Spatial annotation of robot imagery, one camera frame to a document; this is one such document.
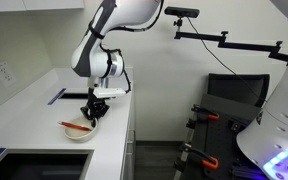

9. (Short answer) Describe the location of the orange handled black clamp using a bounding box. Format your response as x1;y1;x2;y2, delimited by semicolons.
190;104;220;122
179;142;220;170

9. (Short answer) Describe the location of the white wall power outlet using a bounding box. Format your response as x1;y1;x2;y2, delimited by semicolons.
0;60;18;89

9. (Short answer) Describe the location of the black cable along robot arm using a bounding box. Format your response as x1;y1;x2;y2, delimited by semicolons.
98;0;165;95

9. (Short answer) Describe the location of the black articulated camera mount arm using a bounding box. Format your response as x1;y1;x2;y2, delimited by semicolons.
173;18;288;63

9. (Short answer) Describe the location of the red pen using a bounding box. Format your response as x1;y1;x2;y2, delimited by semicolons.
57;120;92;132

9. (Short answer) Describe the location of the white lower counter cabinet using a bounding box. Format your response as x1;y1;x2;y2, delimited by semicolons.
119;69;137;180

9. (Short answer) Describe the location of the white ceramic bowl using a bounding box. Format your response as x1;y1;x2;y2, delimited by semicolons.
64;115;99;144

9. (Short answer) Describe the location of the black chair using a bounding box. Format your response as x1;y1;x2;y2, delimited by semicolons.
206;73;271;108

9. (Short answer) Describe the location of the black countertop recess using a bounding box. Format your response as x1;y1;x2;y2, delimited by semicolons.
0;148;95;180

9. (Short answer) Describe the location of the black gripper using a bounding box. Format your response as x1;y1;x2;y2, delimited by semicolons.
80;87;111;130

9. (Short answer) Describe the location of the black stereo camera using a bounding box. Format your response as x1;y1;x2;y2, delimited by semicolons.
164;6;201;20

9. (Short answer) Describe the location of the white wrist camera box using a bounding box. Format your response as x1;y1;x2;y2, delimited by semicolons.
93;87;127;100

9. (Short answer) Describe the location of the thin black camera cable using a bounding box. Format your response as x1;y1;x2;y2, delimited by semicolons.
185;17;269;102

